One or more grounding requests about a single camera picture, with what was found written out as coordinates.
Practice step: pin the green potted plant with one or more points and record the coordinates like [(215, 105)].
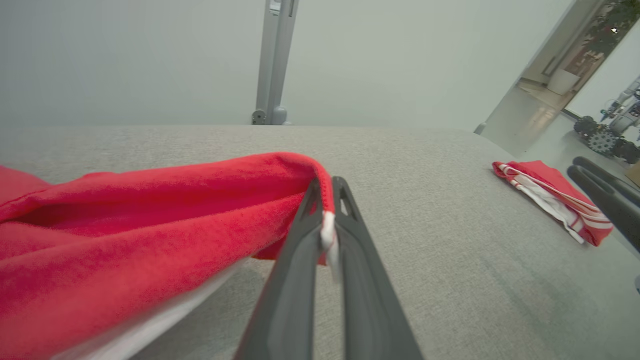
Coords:
[(612, 25)]

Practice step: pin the grey metal upright post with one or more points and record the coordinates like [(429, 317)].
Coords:
[(275, 60)]

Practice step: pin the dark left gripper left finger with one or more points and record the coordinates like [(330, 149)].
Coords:
[(285, 320)]

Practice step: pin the wheeled robot with gears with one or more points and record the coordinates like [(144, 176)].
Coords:
[(602, 141)]

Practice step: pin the grey fabric sofa cushion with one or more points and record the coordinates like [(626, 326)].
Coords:
[(450, 250)]

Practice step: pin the red garment with white hem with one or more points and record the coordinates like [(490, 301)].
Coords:
[(125, 240)]

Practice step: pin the white planter pot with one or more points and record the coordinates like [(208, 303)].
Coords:
[(564, 82)]

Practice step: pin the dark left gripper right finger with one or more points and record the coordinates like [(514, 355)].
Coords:
[(370, 320)]

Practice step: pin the red white basketball jersey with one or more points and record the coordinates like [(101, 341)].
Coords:
[(545, 177)]

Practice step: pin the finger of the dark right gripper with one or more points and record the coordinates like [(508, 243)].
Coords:
[(615, 207), (620, 184)]

